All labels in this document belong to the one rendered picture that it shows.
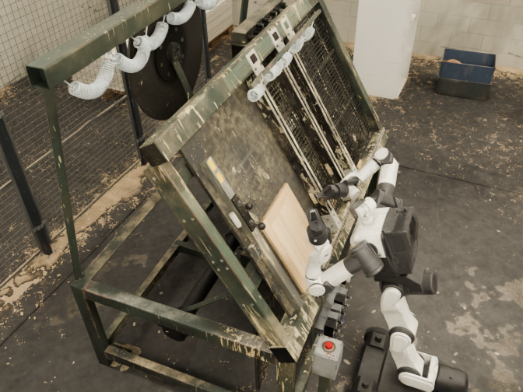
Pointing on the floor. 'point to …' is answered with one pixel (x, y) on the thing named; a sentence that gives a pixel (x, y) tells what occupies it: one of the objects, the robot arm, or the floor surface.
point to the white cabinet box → (384, 44)
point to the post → (324, 384)
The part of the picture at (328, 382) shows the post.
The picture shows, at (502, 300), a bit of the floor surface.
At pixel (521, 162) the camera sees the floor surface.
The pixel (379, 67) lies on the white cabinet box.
